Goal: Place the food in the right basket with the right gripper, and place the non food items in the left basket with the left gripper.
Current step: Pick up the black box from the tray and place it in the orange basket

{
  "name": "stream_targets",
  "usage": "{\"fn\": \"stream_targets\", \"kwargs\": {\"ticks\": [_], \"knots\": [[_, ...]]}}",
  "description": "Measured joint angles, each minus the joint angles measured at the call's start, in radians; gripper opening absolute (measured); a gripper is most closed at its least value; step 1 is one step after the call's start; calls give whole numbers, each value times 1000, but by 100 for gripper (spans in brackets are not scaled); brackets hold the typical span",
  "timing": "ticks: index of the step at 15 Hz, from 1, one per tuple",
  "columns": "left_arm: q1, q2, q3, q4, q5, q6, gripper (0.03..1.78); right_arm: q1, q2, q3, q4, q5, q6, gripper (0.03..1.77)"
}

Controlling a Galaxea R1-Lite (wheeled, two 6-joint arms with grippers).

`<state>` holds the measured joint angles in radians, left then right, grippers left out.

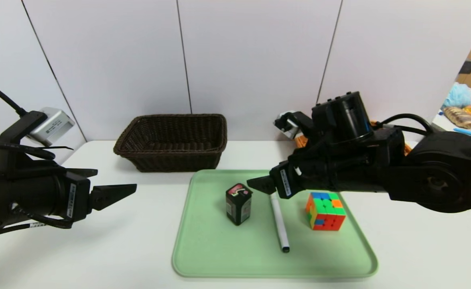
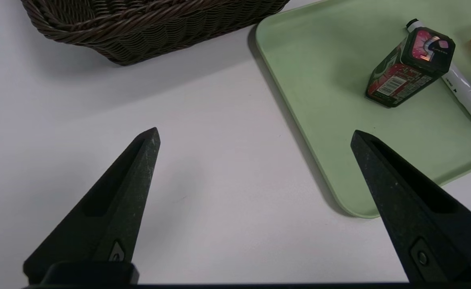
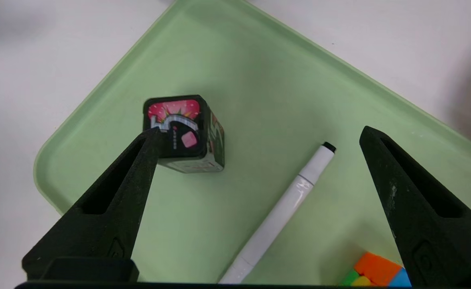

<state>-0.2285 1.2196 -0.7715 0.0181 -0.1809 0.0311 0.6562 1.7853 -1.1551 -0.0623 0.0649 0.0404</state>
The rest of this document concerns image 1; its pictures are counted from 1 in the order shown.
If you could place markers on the white marker pen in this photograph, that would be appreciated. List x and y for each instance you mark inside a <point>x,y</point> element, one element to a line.
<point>279,224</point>

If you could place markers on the multicolour puzzle cube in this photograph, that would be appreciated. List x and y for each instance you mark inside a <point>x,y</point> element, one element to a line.
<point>327,212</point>

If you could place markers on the light green plastic tray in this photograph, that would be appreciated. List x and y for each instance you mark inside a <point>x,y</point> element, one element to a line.
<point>227,249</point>

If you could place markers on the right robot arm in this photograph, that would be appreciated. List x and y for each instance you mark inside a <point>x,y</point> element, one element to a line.
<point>440,176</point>

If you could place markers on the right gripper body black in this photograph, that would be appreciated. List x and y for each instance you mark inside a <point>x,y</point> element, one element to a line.
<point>283,181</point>

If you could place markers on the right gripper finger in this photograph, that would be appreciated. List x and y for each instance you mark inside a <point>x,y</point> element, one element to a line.
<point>264,185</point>

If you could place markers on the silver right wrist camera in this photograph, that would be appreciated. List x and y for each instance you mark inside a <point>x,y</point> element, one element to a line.
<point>285,125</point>

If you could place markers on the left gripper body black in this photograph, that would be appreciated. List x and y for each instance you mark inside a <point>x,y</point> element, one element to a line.
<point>77,199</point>

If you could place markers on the blue bath loofah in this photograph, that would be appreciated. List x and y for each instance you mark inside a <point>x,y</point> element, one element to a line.
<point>457,96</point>

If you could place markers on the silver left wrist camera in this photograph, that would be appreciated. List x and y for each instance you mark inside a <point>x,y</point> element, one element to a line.
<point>53,124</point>

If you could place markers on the white side table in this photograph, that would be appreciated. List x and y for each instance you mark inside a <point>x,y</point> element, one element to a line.
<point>444,122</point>

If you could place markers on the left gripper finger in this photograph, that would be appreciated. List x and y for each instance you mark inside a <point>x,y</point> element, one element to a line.
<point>107,194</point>

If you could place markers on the striped bread loaf toy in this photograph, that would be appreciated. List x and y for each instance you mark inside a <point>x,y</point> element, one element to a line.
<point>459,117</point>

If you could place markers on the small black snack carton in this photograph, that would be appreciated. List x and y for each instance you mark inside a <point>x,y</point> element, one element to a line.
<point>238,208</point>

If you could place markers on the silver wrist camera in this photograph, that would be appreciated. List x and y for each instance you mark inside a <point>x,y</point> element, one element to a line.
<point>285,125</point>
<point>53,124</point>

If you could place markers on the orange wicker basket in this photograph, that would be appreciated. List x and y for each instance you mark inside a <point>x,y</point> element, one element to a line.
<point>301,142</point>

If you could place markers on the dark brown wicker basket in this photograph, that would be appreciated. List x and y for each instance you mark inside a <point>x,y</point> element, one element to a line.
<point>171,160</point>

